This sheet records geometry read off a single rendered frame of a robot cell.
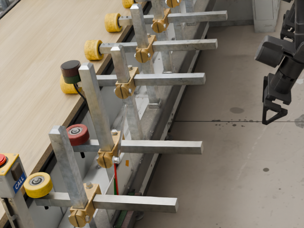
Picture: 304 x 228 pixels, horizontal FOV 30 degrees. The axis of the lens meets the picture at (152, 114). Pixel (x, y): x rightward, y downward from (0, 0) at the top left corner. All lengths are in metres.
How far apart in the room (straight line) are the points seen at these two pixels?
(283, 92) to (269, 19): 2.76
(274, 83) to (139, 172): 0.66
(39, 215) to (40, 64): 0.76
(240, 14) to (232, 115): 1.22
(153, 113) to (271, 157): 1.00
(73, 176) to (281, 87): 0.60
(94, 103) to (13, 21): 1.28
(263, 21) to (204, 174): 1.64
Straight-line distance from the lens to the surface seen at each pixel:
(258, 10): 4.26
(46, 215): 1.89
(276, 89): 1.54
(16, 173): 1.24
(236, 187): 2.90
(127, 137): 2.28
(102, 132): 1.76
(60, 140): 1.49
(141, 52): 2.12
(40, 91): 2.18
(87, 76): 1.66
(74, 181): 1.57
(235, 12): 4.43
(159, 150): 1.79
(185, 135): 3.30
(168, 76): 1.94
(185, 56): 2.62
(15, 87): 2.26
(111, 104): 2.38
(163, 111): 2.25
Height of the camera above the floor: 1.90
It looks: 32 degrees down
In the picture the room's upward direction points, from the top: 12 degrees counter-clockwise
